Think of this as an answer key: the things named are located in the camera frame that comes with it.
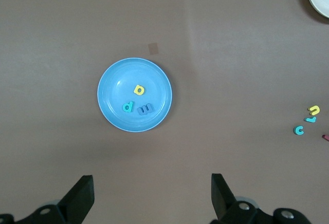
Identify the teal foam letter d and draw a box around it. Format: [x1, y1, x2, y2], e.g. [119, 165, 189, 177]
[122, 100, 135, 113]

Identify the blue foam letter m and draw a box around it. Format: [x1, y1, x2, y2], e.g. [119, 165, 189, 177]
[137, 103, 155, 116]

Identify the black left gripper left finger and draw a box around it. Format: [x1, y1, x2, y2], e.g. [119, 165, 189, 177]
[0, 174, 95, 224]

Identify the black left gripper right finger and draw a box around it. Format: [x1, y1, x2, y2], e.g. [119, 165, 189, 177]
[209, 173, 313, 224]

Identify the blue plate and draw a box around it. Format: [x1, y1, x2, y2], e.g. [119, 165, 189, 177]
[97, 57, 173, 133]

